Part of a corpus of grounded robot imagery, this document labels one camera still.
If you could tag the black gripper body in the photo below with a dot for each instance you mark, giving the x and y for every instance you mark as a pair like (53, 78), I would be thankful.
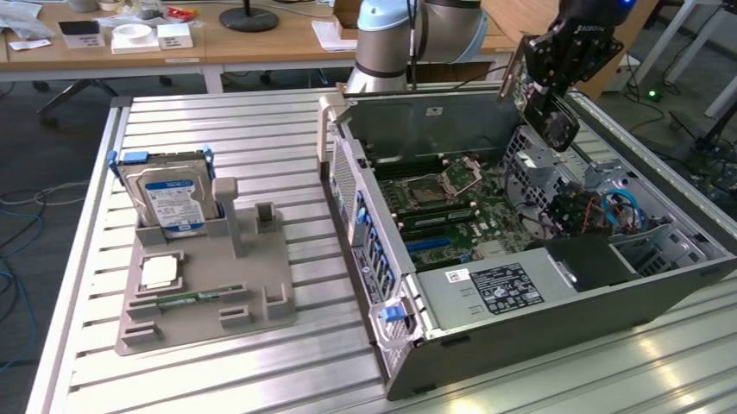
(581, 47)

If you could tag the green graphics card with fan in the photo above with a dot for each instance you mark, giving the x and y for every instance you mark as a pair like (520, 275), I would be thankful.
(561, 129)

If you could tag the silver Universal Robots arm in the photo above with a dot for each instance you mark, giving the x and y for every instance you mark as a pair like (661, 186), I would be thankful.
(380, 43)

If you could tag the wooden cabinet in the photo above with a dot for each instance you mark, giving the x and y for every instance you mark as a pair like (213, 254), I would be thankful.
(507, 17)

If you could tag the tall metal disk bay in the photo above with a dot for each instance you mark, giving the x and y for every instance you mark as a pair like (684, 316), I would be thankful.
(539, 172)

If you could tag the metal socket cover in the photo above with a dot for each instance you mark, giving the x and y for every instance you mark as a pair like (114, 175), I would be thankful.
(469, 160)

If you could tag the green motherboard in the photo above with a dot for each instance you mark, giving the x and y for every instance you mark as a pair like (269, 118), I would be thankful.
(484, 207)

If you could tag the brown cardboard box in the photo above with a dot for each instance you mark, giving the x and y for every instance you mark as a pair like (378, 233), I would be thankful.
(346, 15)

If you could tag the CPU socket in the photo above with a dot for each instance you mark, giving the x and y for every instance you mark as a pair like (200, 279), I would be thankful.
(426, 190)

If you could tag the stack of white papers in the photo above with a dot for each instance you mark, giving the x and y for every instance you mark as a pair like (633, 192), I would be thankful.
(332, 36)

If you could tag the green RAM stick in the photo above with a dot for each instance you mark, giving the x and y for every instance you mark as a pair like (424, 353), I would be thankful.
(190, 298)
(439, 219)

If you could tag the low metal disk bay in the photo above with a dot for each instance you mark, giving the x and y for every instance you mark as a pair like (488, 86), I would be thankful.
(663, 241)

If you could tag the long black expansion slot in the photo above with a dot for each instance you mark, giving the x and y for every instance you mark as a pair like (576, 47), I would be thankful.
(417, 234)

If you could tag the blue expansion slot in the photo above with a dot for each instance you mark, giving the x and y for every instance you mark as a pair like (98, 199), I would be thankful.
(429, 244)

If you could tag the wooden desk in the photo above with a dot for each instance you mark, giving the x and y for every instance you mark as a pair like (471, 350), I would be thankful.
(260, 47)

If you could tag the black lamp base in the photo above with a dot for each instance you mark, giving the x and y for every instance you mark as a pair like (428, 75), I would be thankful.
(248, 21)

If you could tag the grey power supply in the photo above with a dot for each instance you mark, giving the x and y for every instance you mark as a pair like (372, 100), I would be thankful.
(449, 310)

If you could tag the dark grey PC case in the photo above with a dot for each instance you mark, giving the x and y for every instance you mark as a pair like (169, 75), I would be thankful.
(519, 345)

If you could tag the red and white packet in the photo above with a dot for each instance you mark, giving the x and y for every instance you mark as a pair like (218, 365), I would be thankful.
(182, 14)

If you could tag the blue case release latch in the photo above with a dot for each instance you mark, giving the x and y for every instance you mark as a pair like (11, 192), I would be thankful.
(390, 314)

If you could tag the small white box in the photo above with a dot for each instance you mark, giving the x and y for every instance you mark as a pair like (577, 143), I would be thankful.
(173, 36)

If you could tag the flat white box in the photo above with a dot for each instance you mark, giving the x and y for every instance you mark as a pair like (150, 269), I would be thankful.
(135, 48)

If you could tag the white tape roll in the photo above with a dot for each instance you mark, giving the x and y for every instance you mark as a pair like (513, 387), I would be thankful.
(121, 36)

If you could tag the hard disk with blue carrier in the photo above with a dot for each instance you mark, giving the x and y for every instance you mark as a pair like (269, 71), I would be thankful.
(173, 207)

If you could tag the beige cup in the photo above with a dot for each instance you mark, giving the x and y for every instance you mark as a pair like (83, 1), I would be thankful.
(110, 4)

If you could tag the black and white box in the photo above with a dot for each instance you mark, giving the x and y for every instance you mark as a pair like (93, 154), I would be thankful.
(83, 41)

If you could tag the grey cup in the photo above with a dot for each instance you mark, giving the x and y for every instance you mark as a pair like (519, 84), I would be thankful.
(83, 5)

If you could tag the silver CPU chip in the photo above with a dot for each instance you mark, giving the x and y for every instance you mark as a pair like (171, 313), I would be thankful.
(162, 272)

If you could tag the grey parts rack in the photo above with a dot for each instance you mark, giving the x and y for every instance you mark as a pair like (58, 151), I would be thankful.
(202, 319)

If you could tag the white paper card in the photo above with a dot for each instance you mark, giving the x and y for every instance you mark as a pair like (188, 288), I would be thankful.
(29, 44)

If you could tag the clear plastic bag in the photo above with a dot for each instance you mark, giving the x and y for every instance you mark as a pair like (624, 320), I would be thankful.
(23, 23)

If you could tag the white table frame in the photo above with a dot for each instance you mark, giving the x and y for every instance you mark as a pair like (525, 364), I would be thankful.
(659, 39)

